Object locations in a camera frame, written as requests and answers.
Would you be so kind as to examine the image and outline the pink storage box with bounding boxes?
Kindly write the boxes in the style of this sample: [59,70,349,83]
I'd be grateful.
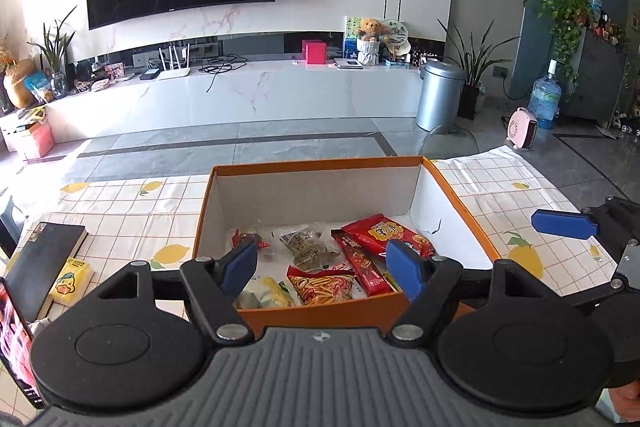
[10,122,55,160]

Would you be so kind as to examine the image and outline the yellow tissue pack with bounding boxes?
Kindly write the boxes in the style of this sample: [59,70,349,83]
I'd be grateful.
[48,257,95,306]

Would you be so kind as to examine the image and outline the clear bag of brown snacks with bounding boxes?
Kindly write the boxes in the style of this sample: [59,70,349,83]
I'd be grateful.
[279,227,343,271]

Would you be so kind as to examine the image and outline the red chip packet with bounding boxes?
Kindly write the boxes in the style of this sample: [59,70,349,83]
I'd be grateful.
[342,214,436,259]

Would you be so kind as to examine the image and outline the dark grey cabinet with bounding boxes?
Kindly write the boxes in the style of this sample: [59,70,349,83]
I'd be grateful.
[565,27,633,122]

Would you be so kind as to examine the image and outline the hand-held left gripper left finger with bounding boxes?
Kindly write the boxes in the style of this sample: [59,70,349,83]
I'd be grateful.
[92,237,259,347]

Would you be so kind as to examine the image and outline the red noodle snack packet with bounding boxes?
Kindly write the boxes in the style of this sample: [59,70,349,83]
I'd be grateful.
[286,265,358,307]

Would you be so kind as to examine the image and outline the pink fan heater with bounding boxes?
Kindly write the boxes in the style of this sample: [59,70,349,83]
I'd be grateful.
[504,107,537,150]

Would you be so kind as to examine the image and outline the pink red box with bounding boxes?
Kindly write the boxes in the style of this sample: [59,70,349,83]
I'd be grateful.
[301,40,327,65]

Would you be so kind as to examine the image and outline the hanging ivy plant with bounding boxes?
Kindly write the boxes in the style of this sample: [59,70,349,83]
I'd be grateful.
[525,0,593,82]

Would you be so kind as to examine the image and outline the blue water jug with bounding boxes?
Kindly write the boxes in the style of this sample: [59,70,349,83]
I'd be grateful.
[527,59,562,130]

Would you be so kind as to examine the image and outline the yellow and white snack packet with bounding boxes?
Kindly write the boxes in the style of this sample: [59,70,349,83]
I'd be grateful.
[237,276,296,310]

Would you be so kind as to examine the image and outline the black notebook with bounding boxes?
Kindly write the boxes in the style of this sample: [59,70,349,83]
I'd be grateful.
[2,221,88,323]

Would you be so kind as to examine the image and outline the round hand fan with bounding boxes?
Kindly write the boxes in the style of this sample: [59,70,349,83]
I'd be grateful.
[381,19,412,58]

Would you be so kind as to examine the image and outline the brown teddy bear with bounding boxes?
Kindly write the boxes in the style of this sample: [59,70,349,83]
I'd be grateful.
[355,18,383,66]

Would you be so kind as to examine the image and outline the blue snack bag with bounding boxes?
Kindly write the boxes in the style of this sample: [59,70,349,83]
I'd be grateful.
[24,72,55,104]

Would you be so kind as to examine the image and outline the orange cardboard box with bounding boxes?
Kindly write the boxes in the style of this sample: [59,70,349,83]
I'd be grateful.
[187,155,502,340]

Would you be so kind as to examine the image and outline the green plant in glass jar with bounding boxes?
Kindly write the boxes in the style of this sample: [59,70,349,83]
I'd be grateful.
[27,6,78,100]

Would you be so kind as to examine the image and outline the silver trash can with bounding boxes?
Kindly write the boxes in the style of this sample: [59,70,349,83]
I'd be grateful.
[416,60,466,132]

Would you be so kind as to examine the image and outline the lemon print tablecloth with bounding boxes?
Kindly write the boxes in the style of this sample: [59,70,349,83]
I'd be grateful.
[0,144,631,427]

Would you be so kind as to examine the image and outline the white router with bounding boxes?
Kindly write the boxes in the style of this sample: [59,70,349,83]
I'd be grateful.
[157,43,192,81]

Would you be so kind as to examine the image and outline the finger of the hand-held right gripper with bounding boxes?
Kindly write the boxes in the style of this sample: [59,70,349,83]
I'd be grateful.
[531,208,601,240]

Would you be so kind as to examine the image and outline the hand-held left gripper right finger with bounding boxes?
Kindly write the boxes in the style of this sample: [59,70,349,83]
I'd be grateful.
[385,239,551,341]

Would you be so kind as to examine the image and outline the person's right hand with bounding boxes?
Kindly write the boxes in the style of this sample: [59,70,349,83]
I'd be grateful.
[606,383,640,424]

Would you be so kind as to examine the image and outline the clear plastic chair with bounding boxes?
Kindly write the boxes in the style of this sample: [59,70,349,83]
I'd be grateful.
[417,124,481,158]

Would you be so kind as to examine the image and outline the black cables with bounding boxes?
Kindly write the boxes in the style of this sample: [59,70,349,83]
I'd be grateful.
[199,54,248,92]

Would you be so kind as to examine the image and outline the blue picture card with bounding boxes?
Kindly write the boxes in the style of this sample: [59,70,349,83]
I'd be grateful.
[344,14,366,58]

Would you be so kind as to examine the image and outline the black smartphone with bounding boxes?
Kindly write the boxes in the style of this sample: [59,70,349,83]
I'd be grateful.
[0,277,46,410]

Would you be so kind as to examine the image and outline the white television console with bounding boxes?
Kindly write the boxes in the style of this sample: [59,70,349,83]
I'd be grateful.
[45,59,423,142]

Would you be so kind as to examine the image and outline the dark red wafer packet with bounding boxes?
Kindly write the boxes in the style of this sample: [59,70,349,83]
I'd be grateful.
[331,229,397,298]

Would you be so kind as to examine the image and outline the tall potted leaf plant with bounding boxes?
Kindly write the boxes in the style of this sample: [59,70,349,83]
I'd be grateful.
[437,17,521,120]

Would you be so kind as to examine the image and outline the clear red candy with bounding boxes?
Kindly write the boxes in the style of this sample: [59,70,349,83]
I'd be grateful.
[231,229,273,253]

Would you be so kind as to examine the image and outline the gold round vase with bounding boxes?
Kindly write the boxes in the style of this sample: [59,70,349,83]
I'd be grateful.
[4,58,38,109]

